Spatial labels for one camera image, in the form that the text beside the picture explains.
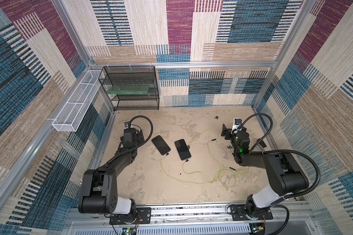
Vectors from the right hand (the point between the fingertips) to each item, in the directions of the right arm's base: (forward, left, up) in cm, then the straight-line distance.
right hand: (232, 126), depth 93 cm
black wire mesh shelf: (+31, +65, +17) cm, 74 cm away
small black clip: (+19, +4, -13) cm, 23 cm away
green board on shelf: (+21, +67, +14) cm, 71 cm away
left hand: (-4, +61, -1) cm, 61 cm away
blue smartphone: (-5, +46, -12) cm, 48 cm away
